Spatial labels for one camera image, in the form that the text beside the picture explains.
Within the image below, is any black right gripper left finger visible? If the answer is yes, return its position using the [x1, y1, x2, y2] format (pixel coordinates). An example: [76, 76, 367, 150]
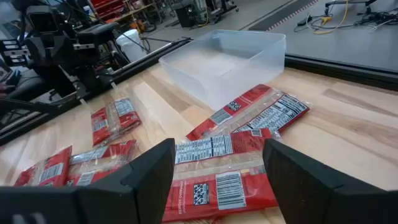
[0, 138, 177, 224]

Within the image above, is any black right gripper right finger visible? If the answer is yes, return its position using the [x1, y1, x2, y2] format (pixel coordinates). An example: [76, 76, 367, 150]
[262, 139, 398, 224]

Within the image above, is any red popcorn bag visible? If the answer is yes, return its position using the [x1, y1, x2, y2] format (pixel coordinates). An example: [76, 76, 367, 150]
[14, 145, 73, 187]
[162, 128, 280, 223]
[90, 96, 142, 147]
[64, 139, 138, 187]
[185, 83, 311, 141]

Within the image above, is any red shelving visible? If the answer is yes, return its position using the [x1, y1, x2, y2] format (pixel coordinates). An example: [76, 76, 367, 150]
[89, 0, 126, 21]

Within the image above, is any white bucket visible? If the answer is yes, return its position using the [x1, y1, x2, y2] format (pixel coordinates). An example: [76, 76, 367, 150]
[116, 29, 147, 63]

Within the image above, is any black equipment box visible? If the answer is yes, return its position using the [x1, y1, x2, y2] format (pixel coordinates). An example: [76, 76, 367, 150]
[174, 2, 200, 29]

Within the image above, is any clear plastic bin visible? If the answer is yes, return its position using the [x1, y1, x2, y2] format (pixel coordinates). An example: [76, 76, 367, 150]
[158, 29, 287, 111]

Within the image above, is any black floor mat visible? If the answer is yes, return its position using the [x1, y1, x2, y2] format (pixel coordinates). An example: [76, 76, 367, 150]
[248, 0, 318, 32]

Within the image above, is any yellow cable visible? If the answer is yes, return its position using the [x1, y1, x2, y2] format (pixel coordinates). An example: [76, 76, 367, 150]
[312, 0, 349, 35]

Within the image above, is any black cable bundle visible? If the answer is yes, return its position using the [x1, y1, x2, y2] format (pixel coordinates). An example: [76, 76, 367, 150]
[353, 11, 398, 28]

